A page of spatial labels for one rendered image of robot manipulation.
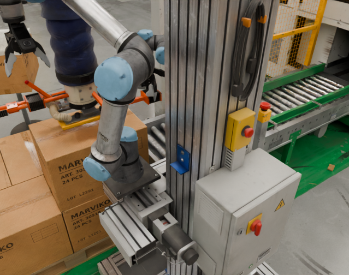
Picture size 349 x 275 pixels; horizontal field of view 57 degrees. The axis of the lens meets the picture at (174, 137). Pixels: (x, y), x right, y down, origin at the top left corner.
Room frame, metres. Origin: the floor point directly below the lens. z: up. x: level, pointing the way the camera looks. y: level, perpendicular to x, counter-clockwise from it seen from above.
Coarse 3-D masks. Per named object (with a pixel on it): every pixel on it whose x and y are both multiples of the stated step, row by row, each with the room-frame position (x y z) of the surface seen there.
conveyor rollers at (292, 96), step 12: (288, 84) 2.95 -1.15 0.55; (300, 84) 3.01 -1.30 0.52; (312, 84) 2.99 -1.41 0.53; (324, 84) 2.98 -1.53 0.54; (336, 84) 2.97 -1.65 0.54; (264, 96) 2.71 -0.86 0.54; (276, 96) 2.71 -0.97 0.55; (288, 96) 2.70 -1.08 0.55; (300, 96) 2.70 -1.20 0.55; (312, 96) 2.70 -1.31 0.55; (276, 108) 2.48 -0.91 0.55; (288, 108) 2.48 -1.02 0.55; (288, 120) 2.34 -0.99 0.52; (156, 132) 2.10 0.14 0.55; (156, 144) 1.94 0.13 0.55; (156, 156) 1.80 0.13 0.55
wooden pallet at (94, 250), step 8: (104, 240) 1.39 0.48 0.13; (88, 248) 1.39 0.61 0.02; (96, 248) 1.39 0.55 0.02; (104, 248) 1.39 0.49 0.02; (72, 256) 1.26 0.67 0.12; (80, 256) 1.29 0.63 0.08; (88, 256) 1.33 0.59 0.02; (56, 264) 1.26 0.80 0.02; (64, 264) 1.27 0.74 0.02; (72, 264) 1.25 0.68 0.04; (40, 272) 1.20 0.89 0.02; (48, 272) 1.20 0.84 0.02; (56, 272) 1.20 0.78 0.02
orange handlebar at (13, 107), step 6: (60, 96) 1.51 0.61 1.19; (66, 96) 1.53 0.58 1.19; (96, 96) 1.51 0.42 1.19; (144, 96) 1.52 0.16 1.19; (12, 102) 1.44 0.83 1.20; (18, 102) 1.44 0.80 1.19; (24, 102) 1.45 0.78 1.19; (48, 102) 1.48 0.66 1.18; (102, 102) 1.45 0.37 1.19; (0, 108) 1.39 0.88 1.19; (6, 108) 1.40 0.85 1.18; (12, 108) 1.38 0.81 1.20; (18, 108) 1.40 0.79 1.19; (24, 108) 1.41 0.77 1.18
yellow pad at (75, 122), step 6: (78, 114) 1.48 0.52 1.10; (96, 114) 1.52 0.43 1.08; (60, 120) 1.46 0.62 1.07; (72, 120) 1.45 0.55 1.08; (78, 120) 1.45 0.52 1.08; (84, 120) 1.46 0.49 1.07; (90, 120) 1.47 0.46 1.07; (96, 120) 1.49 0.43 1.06; (66, 126) 1.40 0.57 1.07; (72, 126) 1.42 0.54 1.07
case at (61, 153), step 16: (80, 112) 1.75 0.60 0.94; (128, 112) 1.75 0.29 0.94; (32, 128) 1.57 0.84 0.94; (48, 128) 1.57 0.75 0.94; (80, 128) 1.57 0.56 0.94; (96, 128) 1.57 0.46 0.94; (144, 128) 1.58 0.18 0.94; (48, 144) 1.42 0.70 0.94; (64, 144) 1.42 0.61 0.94; (80, 144) 1.42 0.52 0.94; (144, 144) 1.58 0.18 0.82; (48, 160) 1.28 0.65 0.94; (64, 160) 1.32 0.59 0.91; (80, 160) 1.37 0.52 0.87; (48, 176) 1.36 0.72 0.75; (64, 176) 1.31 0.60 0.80; (80, 176) 1.35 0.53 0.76; (64, 192) 1.30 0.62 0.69; (80, 192) 1.34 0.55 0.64; (96, 192) 1.39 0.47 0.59; (64, 208) 1.28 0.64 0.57
